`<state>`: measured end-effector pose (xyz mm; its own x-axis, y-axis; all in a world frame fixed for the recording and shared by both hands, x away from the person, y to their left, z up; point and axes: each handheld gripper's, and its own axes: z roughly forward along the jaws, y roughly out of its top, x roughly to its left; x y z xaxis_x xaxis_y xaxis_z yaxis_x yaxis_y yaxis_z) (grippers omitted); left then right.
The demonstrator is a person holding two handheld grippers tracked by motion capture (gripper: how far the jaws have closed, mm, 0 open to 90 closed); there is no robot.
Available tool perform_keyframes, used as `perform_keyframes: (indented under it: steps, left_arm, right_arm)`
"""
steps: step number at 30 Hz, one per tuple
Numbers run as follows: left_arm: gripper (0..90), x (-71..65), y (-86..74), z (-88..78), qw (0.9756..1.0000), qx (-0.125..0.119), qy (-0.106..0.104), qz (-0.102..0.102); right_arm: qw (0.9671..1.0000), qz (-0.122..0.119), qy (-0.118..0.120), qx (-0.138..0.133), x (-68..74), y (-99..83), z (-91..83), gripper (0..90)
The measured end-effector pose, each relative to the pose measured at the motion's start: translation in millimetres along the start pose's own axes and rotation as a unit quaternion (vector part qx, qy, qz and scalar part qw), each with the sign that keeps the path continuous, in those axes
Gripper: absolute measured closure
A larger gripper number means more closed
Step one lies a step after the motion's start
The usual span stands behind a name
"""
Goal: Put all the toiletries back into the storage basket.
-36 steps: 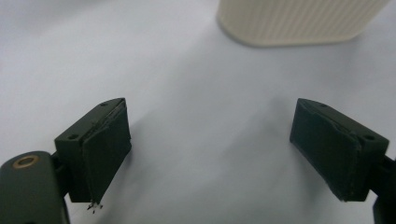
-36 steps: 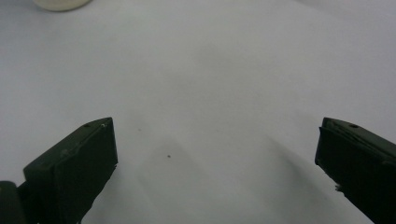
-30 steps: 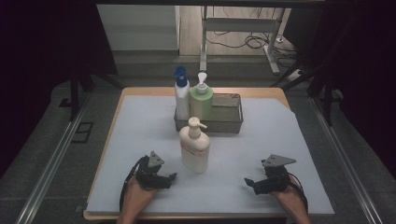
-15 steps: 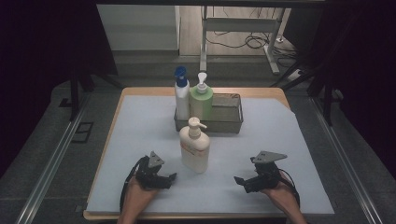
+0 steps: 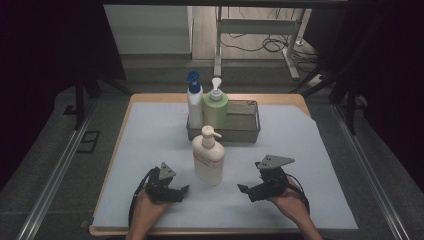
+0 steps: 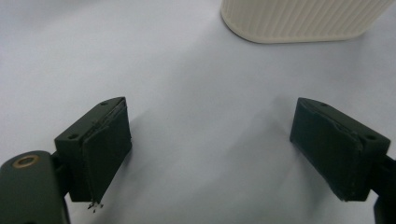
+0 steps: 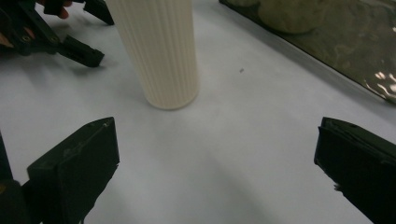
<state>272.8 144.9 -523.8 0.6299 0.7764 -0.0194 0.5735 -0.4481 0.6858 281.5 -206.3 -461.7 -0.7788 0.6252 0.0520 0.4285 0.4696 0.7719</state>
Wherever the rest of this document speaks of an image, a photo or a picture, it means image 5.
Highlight white power strip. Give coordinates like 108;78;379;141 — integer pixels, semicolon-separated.
305;74;326;89

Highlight white paper sheet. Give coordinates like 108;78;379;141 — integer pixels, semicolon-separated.
91;101;360;231

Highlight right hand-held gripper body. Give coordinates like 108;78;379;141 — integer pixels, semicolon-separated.
254;154;296;199

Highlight dark curtain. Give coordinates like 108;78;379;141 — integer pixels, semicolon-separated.
302;0;424;186
0;0;127;193

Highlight white spray bottle blue trigger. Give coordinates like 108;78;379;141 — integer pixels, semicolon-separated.
185;70;205;130

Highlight green pump bottle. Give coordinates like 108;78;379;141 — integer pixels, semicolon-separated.
202;77;230;130

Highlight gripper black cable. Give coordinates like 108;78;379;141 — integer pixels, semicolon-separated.
127;167;158;232
284;172;311;215

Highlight black metal stand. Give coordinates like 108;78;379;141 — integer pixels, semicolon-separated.
289;13;384;136
73;56;134;132

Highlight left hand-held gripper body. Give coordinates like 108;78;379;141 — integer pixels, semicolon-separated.
144;161;177;203

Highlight cream pump bottle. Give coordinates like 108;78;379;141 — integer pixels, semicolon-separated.
191;125;227;187

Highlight person's left hand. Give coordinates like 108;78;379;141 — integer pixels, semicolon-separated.
134;189;172;228

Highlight person's right hand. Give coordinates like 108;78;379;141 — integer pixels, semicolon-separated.
267;177;310;225

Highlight black floor cables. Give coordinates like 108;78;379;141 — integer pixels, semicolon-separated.
219;6;322;73

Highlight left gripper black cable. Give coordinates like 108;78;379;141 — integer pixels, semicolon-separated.
127;167;158;232

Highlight white cabinet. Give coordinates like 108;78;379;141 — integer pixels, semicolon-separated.
103;4;195;56

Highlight white metal desk frame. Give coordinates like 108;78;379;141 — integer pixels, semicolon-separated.
213;5;301;81

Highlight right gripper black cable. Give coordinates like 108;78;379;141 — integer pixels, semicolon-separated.
284;172;311;215

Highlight metal mesh basket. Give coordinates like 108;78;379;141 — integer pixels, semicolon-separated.
185;97;261;145

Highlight aluminium rail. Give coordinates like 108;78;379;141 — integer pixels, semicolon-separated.
15;99;98;240
332;103;412;240

